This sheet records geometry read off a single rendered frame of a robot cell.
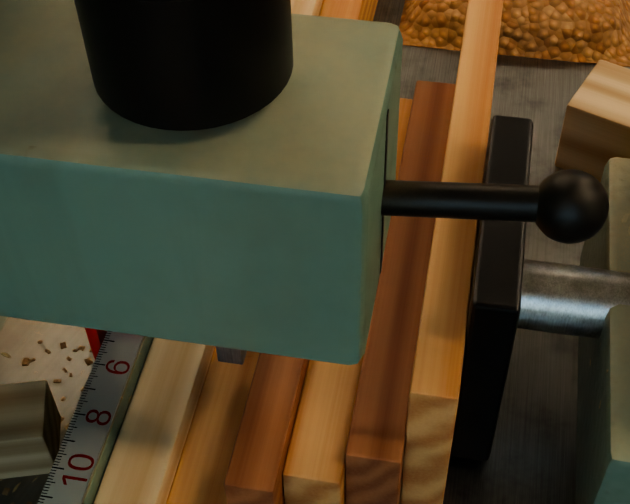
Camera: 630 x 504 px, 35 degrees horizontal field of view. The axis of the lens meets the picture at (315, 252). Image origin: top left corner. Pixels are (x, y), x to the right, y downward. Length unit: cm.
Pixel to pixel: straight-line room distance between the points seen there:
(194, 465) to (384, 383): 7
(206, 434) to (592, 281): 14
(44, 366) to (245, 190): 33
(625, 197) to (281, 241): 18
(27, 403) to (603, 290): 27
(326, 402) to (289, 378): 1
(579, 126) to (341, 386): 19
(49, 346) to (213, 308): 29
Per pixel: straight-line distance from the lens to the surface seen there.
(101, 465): 33
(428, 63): 55
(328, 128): 25
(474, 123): 39
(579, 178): 27
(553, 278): 36
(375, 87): 26
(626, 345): 35
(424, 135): 42
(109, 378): 35
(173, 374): 35
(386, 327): 35
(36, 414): 50
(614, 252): 38
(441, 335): 32
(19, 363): 56
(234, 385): 36
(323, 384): 35
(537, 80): 54
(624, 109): 47
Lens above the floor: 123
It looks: 48 degrees down
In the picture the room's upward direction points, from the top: 2 degrees counter-clockwise
